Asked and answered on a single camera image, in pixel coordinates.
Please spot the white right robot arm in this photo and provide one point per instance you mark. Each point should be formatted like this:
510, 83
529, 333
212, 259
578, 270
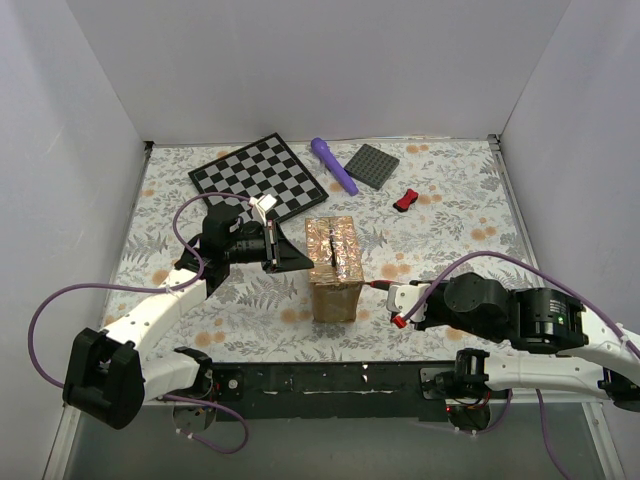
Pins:
605, 368

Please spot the brown taped cardboard box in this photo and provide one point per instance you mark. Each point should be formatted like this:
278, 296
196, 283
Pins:
337, 277

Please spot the red black utility knife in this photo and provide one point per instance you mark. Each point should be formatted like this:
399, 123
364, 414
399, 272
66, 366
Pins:
383, 285

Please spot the black white checkerboard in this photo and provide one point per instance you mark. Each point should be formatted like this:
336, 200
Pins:
266, 166

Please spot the purple cylindrical handle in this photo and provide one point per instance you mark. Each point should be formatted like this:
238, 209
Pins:
321, 149

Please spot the red black knife cap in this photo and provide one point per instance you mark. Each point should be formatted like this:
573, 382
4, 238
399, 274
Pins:
406, 201

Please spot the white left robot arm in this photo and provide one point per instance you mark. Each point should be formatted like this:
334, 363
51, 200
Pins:
109, 375

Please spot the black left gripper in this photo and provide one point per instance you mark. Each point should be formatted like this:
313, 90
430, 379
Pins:
272, 248

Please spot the dark grey studded plate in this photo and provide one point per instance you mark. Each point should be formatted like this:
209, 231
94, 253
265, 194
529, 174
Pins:
371, 166

